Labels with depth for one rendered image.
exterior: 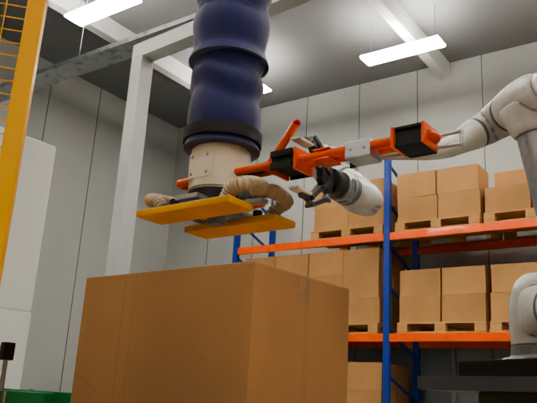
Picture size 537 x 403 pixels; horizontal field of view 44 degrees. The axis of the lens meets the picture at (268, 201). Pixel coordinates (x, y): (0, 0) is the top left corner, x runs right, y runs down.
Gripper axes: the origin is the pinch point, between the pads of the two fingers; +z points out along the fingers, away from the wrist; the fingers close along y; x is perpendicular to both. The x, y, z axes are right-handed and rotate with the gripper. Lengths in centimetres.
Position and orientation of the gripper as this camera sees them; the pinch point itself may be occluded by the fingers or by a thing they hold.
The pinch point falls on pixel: (296, 163)
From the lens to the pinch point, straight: 175.2
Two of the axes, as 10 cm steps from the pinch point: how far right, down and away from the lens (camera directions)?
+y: -0.5, 9.6, -2.8
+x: -7.9, 1.3, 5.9
